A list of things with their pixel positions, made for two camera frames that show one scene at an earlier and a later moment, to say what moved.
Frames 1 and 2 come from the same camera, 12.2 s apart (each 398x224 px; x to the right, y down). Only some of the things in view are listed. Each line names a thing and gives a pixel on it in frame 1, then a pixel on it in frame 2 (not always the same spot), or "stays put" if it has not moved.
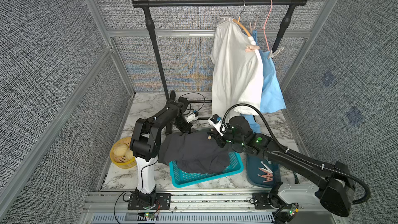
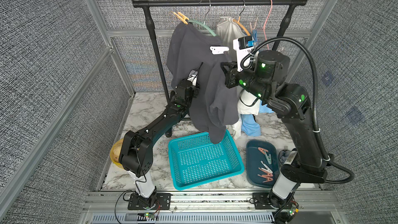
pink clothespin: x=251 y=26 stays put
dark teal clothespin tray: x=261 y=172 stays put
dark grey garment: x=195 y=152 → x=215 y=102
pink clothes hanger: x=265 y=24 stays put
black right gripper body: x=222 y=141 → x=241 y=78
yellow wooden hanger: x=238 y=22 stays put
